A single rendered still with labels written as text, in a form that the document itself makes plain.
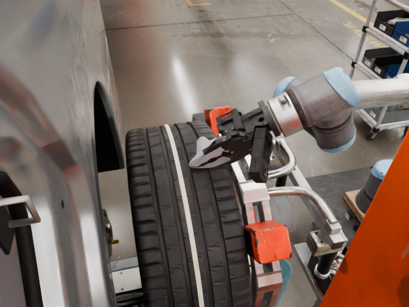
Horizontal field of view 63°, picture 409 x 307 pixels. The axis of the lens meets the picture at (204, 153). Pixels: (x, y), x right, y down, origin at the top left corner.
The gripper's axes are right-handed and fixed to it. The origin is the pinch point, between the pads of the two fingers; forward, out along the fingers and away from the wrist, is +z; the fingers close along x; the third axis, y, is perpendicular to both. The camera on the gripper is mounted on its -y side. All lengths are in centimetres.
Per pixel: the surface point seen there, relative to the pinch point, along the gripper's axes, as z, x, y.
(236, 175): -6.1, -10.9, 0.1
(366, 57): -104, -165, 143
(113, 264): 88, -86, 27
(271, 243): -8.7, -9.4, -19.4
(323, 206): -21.7, -30.0, -8.3
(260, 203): -8.7, -14.4, -7.6
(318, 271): -12, -51, -18
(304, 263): -6, -87, -6
